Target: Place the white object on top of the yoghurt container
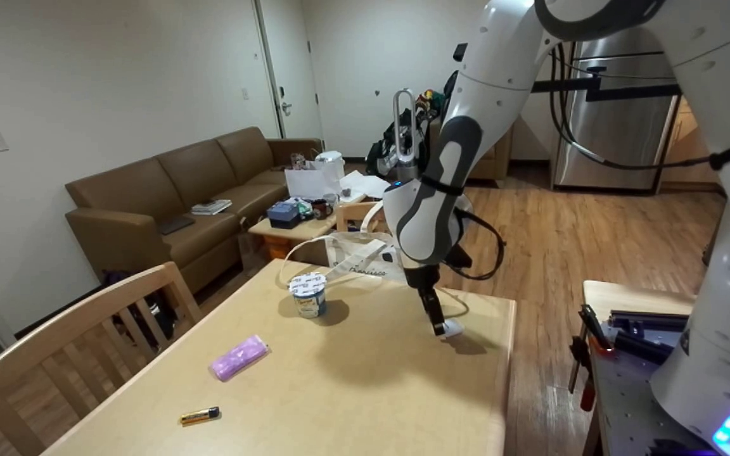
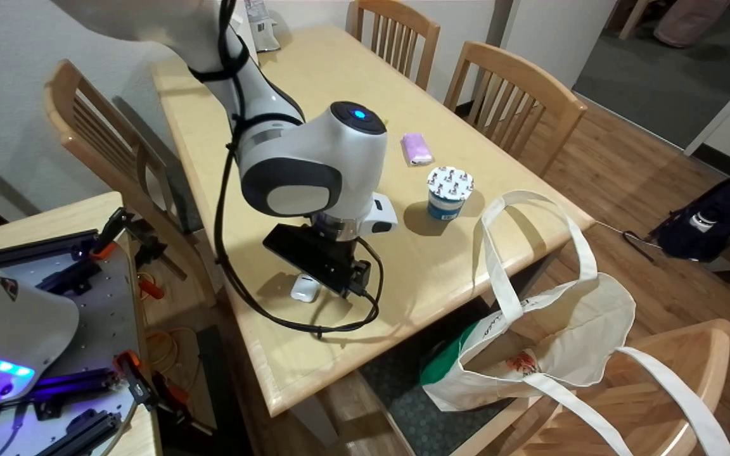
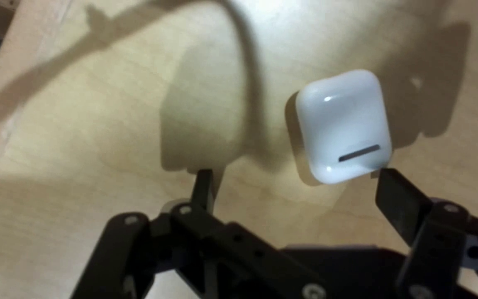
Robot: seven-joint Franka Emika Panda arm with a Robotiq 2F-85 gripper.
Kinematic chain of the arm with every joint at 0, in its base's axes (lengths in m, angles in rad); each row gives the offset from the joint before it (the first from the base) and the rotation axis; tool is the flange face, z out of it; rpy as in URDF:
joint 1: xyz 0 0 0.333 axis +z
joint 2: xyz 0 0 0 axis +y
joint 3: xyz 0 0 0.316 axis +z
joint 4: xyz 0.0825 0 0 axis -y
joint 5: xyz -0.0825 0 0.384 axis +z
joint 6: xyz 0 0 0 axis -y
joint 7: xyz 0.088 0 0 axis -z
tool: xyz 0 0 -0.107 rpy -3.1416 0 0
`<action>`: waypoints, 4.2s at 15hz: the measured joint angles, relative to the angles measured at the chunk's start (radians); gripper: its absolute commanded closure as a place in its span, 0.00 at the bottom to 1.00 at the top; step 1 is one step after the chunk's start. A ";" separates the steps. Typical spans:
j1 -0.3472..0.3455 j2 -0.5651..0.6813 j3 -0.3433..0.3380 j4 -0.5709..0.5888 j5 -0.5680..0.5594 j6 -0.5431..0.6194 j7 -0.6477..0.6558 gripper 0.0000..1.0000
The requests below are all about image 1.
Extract brown sofa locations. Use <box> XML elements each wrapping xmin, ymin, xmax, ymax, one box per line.
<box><xmin>64</xmin><ymin>125</ymin><xmax>327</xmax><ymax>298</ymax></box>

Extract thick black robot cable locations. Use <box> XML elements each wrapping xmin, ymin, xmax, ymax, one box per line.
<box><xmin>451</xmin><ymin>205</ymin><xmax>510</xmax><ymax>284</ymax></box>

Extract small yellow black lighter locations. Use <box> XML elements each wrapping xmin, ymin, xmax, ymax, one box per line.
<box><xmin>176</xmin><ymin>405</ymin><xmax>225</xmax><ymax>429</ymax></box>

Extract black orange clamp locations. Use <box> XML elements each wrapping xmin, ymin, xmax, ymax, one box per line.
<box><xmin>564</xmin><ymin>303</ymin><xmax>617</xmax><ymax>417</ymax></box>

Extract white earbud case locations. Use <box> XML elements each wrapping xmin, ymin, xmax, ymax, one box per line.
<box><xmin>432</xmin><ymin>317</ymin><xmax>467</xmax><ymax>342</ymax></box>

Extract stainless steel refrigerator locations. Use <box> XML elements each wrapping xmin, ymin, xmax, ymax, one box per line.
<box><xmin>546</xmin><ymin>28</ymin><xmax>681</xmax><ymax>196</ymax></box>

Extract foil-lidded yoghurt container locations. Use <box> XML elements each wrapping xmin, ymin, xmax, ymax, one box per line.
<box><xmin>285</xmin><ymin>269</ymin><xmax>330</xmax><ymax>323</ymax></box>

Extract blue pouch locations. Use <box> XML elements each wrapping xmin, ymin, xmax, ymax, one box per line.
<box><xmin>263</xmin><ymin>198</ymin><xmax>303</xmax><ymax>232</ymax></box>

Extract papers on sofa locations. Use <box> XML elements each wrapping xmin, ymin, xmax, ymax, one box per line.
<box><xmin>189</xmin><ymin>198</ymin><xmax>236</xmax><ymax>222</ymax></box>

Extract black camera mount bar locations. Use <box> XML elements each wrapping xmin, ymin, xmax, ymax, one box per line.
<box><xmin>530</xmin><ymin>73</ymin><xmax>681</xmax><ymax>106</ymax></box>

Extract small wooden coffee table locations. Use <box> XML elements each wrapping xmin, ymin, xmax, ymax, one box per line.
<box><xmin>245</xmin><ymin>210</ymin><xmax>342</xmax><ymax>265</ymax></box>

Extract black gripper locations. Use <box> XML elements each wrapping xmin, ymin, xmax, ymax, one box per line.
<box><xmin>401</xmin><ymin>261</ymin><xmax>454</xmax><ymax>338</ymax></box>

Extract robot mounting platform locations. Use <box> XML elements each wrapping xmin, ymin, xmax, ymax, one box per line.
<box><xmin>581</xmin><ymin>277</ymin><xmax>721</xmax><ymax>456</ymax></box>

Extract white door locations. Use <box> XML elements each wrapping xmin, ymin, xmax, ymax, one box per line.
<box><xmin>252</xmin><ymin>0</ymin><xmax>327</xmax><ymax>143</ymax></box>

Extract black flat item on sofa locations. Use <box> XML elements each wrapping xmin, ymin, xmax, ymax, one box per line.
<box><xmin>154</xmin><ymin>213</ymin><xmax>197</xmax><ymax>239</ymax></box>

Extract white plastic bag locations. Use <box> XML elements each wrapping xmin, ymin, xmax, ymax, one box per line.
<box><xmin>284</xmin><ymin>149</ymin><xmax>347</xmax><ymax>205</ymax></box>

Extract purple rectangular block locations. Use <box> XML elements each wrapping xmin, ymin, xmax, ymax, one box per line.
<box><xmin>208</xmin><ymin>333</ymin><xmax>273</xmax><ymax>386</ymax></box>

